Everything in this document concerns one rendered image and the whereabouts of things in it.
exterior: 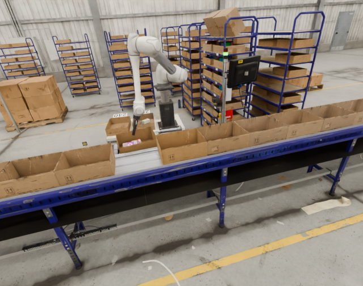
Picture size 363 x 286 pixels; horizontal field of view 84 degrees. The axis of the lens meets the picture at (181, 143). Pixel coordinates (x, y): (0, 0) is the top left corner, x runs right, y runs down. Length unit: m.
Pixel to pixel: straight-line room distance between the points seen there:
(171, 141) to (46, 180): 1.03
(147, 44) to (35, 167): 1.40
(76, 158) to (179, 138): 0.93
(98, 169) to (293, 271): 1.84
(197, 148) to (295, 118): 1.24
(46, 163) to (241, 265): 1.91
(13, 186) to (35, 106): 4.32
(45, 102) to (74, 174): 4.39
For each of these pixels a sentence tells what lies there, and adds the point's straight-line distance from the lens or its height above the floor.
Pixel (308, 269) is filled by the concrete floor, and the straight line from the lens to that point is 2.32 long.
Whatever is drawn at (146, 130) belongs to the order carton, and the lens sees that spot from 2.31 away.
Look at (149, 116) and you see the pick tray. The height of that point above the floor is 0.81.
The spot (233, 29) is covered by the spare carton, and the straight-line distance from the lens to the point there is 3.06.
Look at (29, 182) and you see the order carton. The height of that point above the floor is 1.00.
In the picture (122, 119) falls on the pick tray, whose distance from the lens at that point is 3.00.
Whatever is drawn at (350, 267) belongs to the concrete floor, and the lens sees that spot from 2.49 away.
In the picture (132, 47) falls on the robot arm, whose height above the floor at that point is 1.76.
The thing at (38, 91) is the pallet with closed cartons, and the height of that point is 0.83.
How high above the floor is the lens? 1.87
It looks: 29 degrees down
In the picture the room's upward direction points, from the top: 4 degrees counter-clockwise
